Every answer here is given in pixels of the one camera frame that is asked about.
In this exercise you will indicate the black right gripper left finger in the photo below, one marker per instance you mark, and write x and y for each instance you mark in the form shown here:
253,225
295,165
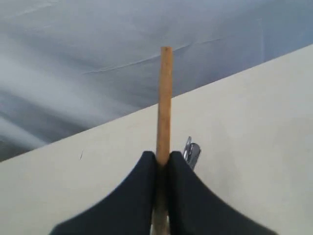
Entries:
125,211

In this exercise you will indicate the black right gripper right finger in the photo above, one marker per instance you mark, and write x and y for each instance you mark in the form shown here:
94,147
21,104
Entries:
195,210

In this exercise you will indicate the wooden chopstick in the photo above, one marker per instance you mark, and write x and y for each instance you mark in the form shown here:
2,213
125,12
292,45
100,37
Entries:
159,217

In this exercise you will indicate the metal cutlery handle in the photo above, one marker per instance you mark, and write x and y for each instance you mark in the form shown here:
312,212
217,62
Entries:
191,153

